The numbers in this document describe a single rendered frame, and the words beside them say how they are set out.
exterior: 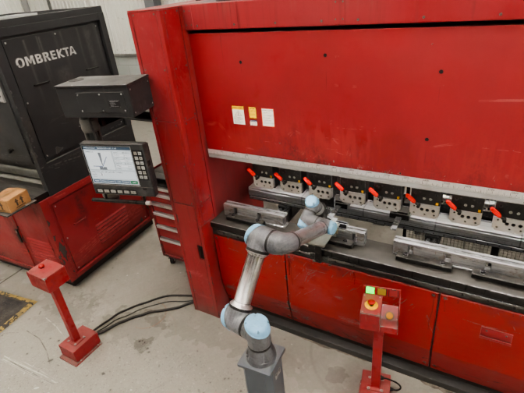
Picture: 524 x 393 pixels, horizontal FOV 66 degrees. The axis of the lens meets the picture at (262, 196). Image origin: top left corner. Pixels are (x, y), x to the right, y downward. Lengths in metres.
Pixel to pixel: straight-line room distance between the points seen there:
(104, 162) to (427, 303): 2.12
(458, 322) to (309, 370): 1.05
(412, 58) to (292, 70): 0.62
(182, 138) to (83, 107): 0.60
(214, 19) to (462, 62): 1.32
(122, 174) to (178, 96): 0.61
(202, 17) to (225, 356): 2.28
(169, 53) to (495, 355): 2.50
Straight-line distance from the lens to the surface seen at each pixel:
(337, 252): 2.57
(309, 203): 2.27
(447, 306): 2.57
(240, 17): 2.40
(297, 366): 3.08
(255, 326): 1.96
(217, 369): 3.14
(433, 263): 2.50
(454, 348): 2.79
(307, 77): 2.28
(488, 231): 2.71
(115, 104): 2.54
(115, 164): 2.70
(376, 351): 2.60
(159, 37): 2.52
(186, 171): 2.74
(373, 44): 2.13
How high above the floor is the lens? 2.41
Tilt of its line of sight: 29 degrees down
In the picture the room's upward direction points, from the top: 6 degrees counter-clockwise
